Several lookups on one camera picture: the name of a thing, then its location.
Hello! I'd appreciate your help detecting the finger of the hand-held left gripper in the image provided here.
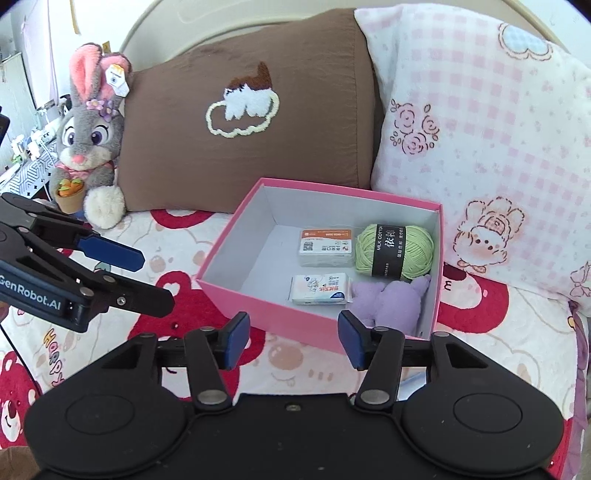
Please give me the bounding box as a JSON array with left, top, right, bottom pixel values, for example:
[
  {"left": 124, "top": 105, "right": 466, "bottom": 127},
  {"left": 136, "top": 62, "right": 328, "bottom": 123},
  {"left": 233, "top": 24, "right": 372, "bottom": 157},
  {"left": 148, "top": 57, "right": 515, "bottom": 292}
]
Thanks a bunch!
[
  {"left": 28, "top": 244, "right": 175, "bottom": 318},
  {"left": 0, "top": 193, "right": 145, "bottom": 271}
]

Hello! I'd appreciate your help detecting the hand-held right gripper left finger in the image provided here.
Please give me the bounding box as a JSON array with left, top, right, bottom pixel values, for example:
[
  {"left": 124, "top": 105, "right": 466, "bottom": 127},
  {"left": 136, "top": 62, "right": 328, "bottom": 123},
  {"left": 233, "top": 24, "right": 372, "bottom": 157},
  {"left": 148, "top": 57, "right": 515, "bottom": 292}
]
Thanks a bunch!
[{"left": 99, "top": 311, "right": 251, "bottom": 408}]

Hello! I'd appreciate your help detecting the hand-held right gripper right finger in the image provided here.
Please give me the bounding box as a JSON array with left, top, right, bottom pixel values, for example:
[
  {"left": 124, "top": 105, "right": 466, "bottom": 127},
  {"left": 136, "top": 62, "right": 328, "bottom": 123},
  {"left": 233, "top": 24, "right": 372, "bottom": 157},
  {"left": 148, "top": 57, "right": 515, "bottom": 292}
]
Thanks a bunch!
[{"left": 337, "top": 311, "right": 490, "bottom": 408}]

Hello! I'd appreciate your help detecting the pink cardboard box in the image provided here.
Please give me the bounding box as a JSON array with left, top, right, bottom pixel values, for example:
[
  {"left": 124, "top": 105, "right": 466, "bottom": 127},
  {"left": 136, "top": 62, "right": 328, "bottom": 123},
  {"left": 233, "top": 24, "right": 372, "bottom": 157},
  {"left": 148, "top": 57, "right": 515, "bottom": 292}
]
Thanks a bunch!
[{"left": 196, "top": 176, "right": 446, "bottom": 356}]

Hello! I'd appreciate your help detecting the purple plush toy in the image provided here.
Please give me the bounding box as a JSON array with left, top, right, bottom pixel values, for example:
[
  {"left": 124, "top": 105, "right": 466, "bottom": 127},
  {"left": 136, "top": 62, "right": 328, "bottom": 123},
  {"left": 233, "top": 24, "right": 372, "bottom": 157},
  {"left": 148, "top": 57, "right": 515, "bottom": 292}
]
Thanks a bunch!
[{"left": 348, "top": 274, "right": 432, "bottom": 334}]

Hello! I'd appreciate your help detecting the white tissue packet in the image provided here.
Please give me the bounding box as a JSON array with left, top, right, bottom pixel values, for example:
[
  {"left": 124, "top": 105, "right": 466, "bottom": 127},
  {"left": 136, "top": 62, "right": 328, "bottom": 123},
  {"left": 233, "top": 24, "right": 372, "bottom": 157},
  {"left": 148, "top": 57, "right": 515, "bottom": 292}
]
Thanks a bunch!
[{"left": 290, "top": 272, "right": 352, "bottom": 305}]

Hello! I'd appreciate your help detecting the clear box with orange label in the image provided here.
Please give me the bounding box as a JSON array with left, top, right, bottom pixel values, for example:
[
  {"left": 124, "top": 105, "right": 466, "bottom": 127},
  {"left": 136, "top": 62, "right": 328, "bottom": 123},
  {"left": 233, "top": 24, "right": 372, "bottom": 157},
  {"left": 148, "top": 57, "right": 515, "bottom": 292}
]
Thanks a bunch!
[{"left": 298, "top": 227, "right": 357, "bottom": 267}]

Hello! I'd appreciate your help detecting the green yarn ball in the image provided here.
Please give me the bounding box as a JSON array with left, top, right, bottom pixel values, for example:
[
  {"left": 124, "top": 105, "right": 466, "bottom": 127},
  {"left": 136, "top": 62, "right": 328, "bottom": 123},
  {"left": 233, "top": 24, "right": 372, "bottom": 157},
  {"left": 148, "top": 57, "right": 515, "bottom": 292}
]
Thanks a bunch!
[{"left": 355, "top": 222, "right": 435, "bottom": 280}]

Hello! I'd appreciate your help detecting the black white patterned cloth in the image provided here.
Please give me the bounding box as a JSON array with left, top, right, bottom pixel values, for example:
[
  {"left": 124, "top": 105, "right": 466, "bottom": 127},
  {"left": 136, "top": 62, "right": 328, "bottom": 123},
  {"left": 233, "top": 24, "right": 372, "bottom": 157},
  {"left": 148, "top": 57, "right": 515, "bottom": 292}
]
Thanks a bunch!
[{"left": 0, "top": 152, "right": 60, "bottom": 197}]

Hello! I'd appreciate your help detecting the grey rabbit plush toy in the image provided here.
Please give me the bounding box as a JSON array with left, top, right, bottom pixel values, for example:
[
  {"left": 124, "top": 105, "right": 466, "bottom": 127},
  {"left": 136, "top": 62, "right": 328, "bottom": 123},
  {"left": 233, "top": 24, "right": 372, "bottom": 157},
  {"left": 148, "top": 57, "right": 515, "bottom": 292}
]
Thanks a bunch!
[{"left": 48, "top": 42, "right": 134, "bottom": 230}]

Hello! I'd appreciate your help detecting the bear printed blanket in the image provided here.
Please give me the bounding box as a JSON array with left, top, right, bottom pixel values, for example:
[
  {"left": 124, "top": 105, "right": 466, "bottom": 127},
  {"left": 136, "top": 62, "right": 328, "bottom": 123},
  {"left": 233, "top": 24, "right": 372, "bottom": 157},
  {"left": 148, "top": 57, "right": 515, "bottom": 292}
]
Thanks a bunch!
[{"left": 0, "top": 185, "right": 591, "bottom": 476}]

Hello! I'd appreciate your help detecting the brown cloth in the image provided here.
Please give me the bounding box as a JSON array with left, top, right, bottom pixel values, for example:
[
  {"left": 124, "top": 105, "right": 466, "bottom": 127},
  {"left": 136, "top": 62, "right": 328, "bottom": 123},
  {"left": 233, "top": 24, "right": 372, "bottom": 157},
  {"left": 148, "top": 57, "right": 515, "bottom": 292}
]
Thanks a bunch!
[{"left": 0, "top": 444, "right": 40, "bottom": 480}]

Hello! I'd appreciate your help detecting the white hang tag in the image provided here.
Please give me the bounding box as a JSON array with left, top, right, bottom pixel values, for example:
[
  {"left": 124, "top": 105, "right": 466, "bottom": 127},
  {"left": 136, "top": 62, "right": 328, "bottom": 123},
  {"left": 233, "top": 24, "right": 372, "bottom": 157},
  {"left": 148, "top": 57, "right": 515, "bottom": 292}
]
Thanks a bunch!
[{"left": 104, "top": 65, "right": 129, "bottom": 97}]

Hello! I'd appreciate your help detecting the brown pillow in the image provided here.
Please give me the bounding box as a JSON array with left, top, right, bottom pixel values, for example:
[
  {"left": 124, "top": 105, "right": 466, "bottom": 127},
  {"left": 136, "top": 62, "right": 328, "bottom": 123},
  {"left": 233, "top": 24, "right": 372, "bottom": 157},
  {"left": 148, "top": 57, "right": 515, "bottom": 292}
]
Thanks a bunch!
[{"left": 113, "top": 8, "right": 384, "bottom": 214}]

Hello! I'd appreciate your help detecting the cream headboard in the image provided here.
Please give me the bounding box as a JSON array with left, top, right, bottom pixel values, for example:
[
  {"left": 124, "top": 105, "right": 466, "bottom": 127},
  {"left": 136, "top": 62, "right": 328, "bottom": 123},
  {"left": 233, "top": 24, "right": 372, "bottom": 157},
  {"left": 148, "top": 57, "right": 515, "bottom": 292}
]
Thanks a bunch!
[{"left": 119, "top": 0, "right": 361, "bottom": 73}]

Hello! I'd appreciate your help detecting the pink checked pillow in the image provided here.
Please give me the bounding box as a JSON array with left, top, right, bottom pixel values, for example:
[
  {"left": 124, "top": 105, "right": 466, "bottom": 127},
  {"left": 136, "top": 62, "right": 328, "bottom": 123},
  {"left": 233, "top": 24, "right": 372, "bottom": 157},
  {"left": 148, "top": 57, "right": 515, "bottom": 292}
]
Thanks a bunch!
[{"left": 353, "top": 4, "right": 591, "bottom": 317}]

